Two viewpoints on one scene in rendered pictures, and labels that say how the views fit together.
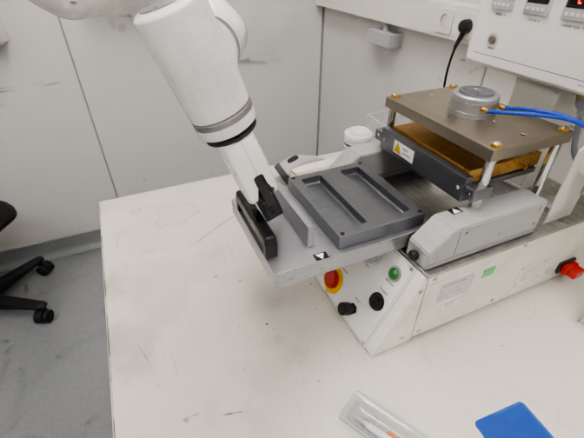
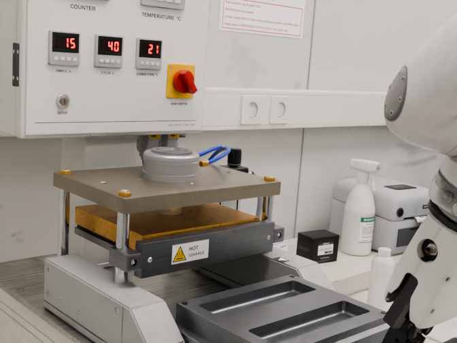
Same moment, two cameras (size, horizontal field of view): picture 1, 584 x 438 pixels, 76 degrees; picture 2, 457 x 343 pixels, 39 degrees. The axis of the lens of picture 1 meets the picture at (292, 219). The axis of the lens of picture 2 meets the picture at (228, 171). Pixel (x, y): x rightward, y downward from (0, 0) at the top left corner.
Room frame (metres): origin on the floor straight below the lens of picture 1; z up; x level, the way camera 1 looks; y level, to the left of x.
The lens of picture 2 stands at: (0.88, 0.56, 1.28)
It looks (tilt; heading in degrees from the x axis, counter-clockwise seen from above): 10 degrees down; 251
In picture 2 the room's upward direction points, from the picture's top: 4 degrees clockwise
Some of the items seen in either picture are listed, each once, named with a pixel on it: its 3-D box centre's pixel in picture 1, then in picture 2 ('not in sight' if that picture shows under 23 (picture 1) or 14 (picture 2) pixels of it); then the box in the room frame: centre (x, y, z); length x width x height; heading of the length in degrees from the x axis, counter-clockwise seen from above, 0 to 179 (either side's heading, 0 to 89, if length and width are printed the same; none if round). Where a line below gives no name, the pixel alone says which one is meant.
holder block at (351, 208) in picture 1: (351, 199); (284, 317); (0.57, -0.11, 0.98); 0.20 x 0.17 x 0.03; 24
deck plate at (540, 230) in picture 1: (458, 193); (150, 292); (0.68, -0.36, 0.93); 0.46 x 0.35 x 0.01; 114
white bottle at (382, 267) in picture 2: not in sight; (381, 280); (0.10, -0.63, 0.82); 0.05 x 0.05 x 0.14
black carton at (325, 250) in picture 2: not in sight; (317, 246); (0.15, -0.87, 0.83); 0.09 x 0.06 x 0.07; 17
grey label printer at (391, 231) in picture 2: not in sight; (383, 213); (-0.12, -1.00, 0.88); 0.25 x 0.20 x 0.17; 108
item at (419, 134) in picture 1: (467, 136); (173, 206); (0.66, -0.33, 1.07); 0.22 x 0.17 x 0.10; 24
